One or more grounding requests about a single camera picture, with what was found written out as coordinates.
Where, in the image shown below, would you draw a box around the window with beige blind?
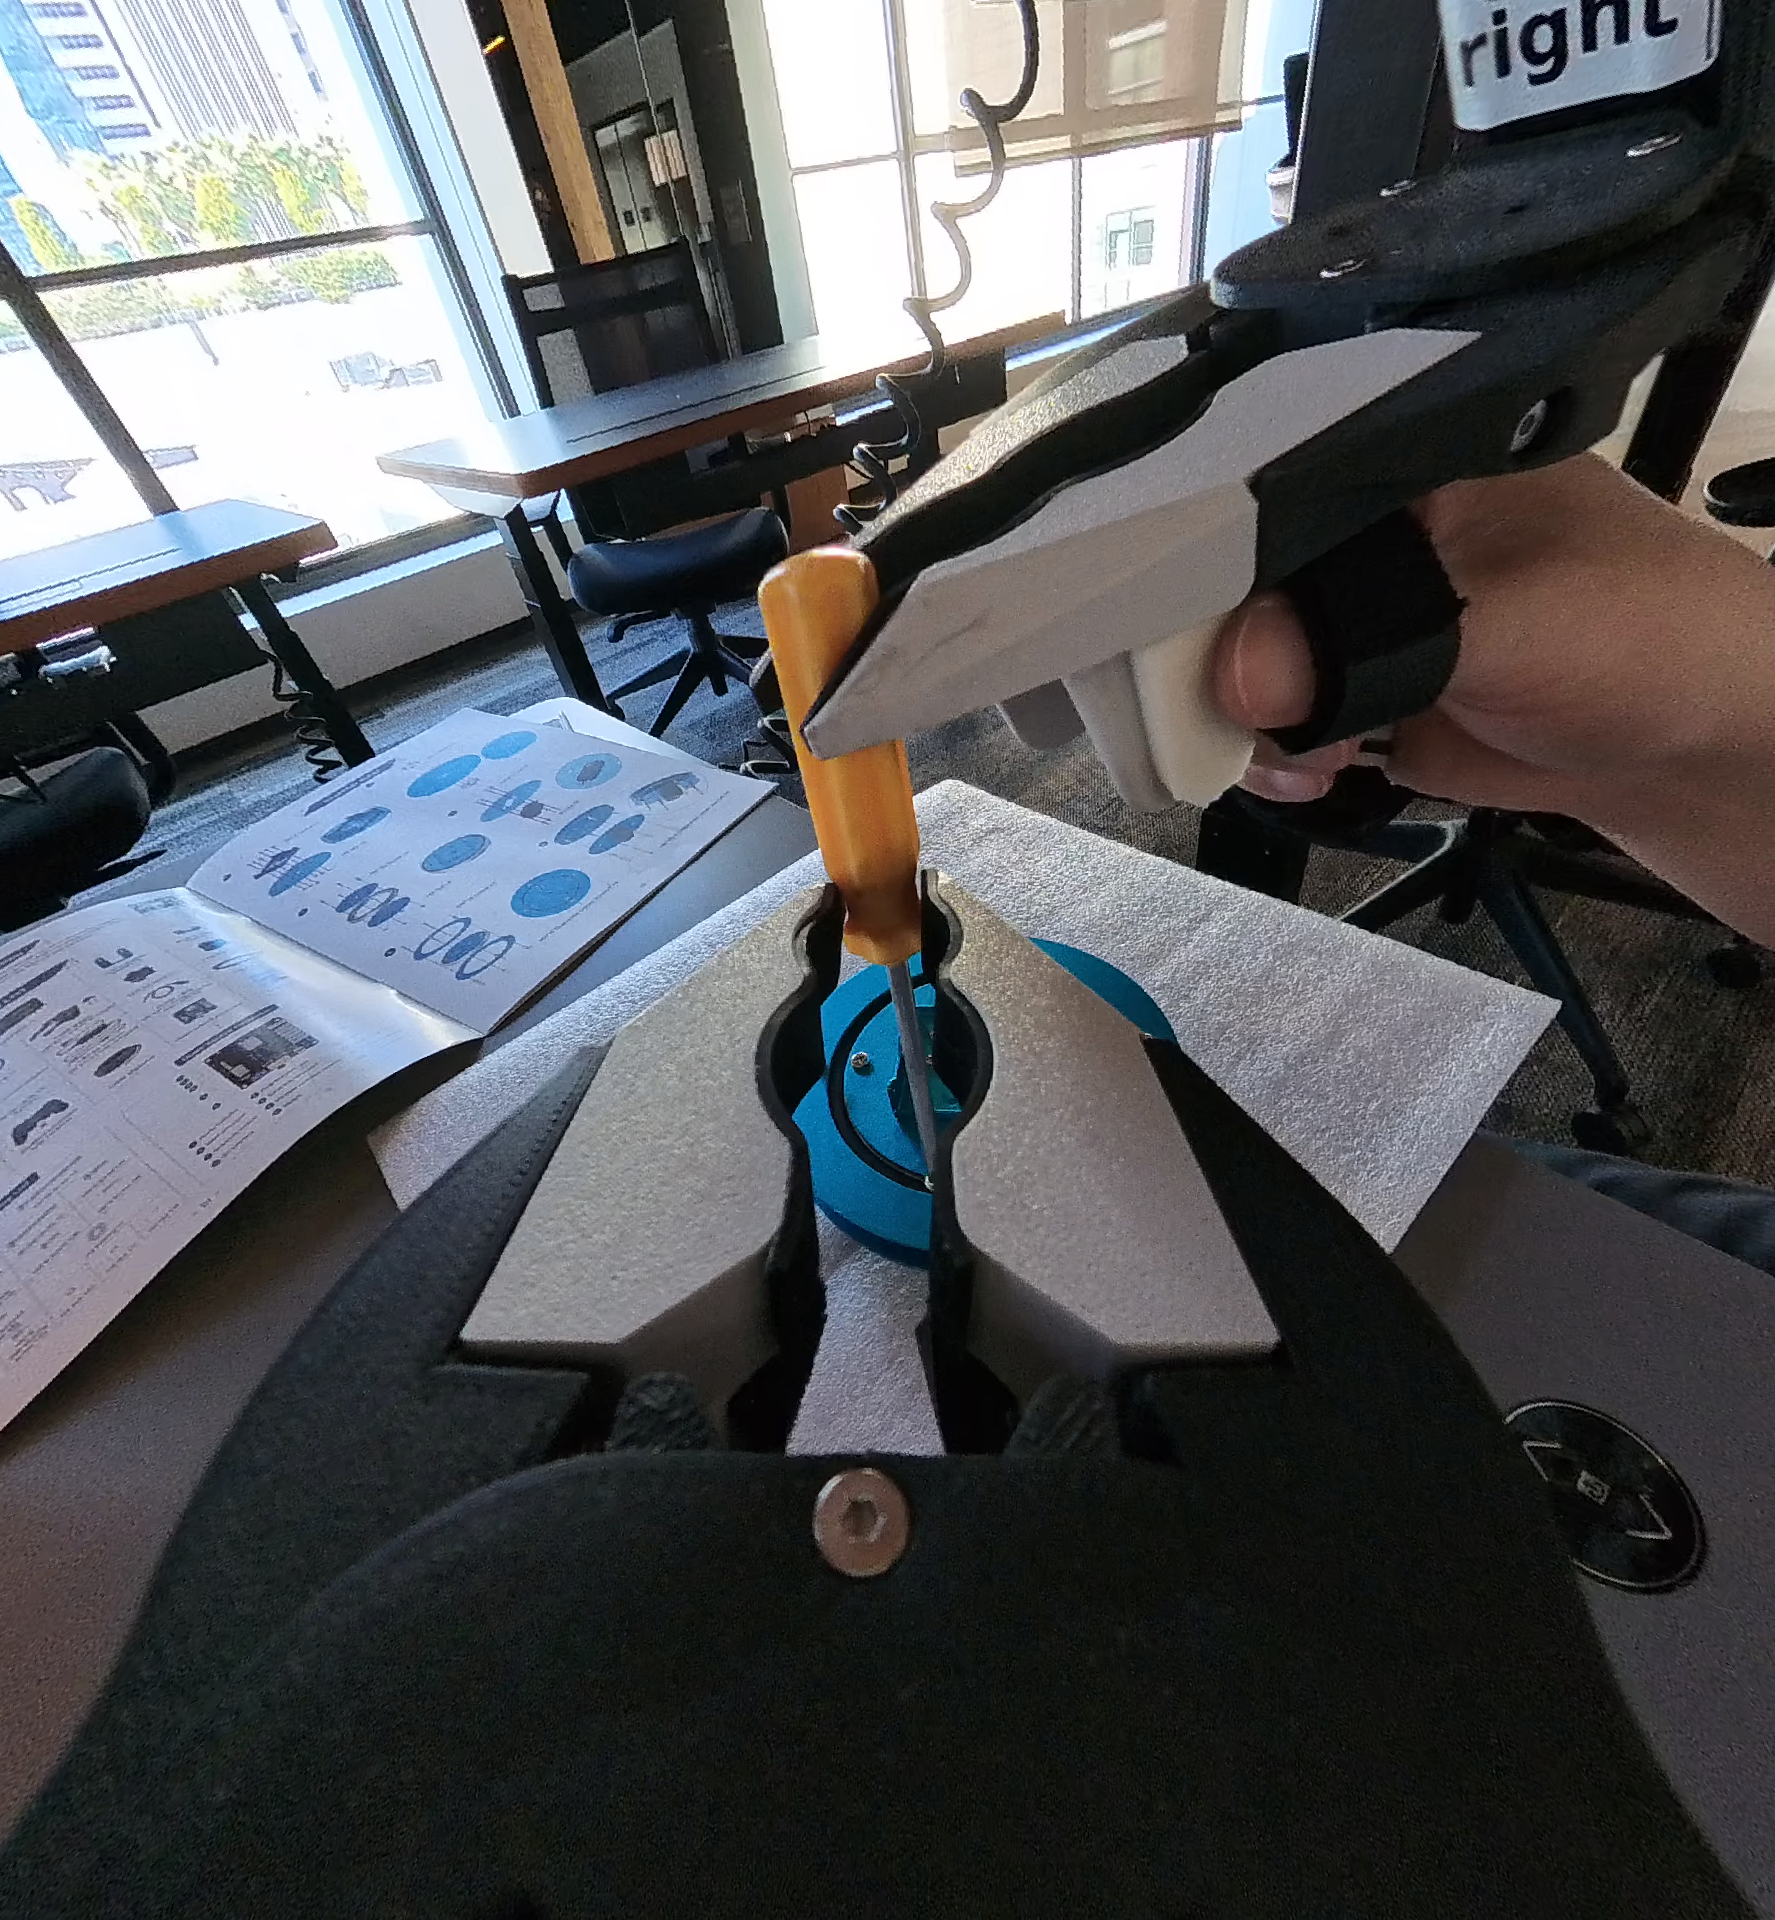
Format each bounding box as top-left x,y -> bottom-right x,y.
758,0 -> 1324,348

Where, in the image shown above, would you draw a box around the open instruction manual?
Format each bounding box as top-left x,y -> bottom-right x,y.
0,705 -> 776,1503

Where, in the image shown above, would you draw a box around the blue round turntable base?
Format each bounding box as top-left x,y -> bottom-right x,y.
789,936 -> 1179,1279

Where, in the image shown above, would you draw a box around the person's dark trousers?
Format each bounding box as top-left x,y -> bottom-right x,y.
1517,1142 -> 1775,1306

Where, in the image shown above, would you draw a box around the black rectangular frame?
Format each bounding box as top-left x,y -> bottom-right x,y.
503,239 -> 725,407

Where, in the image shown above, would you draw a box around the yellow-handled screwdriver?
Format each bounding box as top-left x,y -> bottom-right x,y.
756,548 -> 934,1191

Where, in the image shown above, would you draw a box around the dark desk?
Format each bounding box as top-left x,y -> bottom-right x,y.
0,698 -> 1775,1920

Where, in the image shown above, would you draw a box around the white foam sheet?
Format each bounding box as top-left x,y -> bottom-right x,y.
368,778 -> 1561,1458

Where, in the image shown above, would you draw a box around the black office chair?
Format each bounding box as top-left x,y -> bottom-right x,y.
568,507 -> 815,753
1337,442 -> 1775,1157
0,742 -> 154,955

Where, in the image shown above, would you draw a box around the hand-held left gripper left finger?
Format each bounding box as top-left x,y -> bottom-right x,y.
458,881 -> 845,1362

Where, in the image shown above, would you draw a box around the person's right forearm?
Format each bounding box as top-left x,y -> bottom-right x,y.
1622,495 -> 1775,993

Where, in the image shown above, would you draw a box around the black desk leg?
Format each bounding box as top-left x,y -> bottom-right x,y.
227,577 -> 379,767
497,503 -> 612,713
1614,338 -> 1751,503

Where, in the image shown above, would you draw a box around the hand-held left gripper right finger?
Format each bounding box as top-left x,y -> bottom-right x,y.
917,874 -> 1279,1362

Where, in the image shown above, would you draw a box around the black round desk grommet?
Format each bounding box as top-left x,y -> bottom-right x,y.
1506,1398 -> 1706,1596

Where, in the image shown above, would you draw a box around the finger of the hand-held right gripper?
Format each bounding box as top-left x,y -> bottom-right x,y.
752,292 -> 1255,713
801,330 -> 1485,759

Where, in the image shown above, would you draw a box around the wood-edged desk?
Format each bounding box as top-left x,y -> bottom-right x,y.
0,499 -> 338,686
377,308 -> 1070,503

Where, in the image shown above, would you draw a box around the grey hanging coiled cable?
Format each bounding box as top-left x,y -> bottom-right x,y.
903,0 -> 1047,377

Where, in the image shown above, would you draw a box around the large glass window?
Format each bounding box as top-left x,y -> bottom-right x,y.
0,0 -> 513,572

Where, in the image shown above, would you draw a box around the person's right hand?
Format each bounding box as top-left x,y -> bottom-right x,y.
1214,449 -> 1739,844

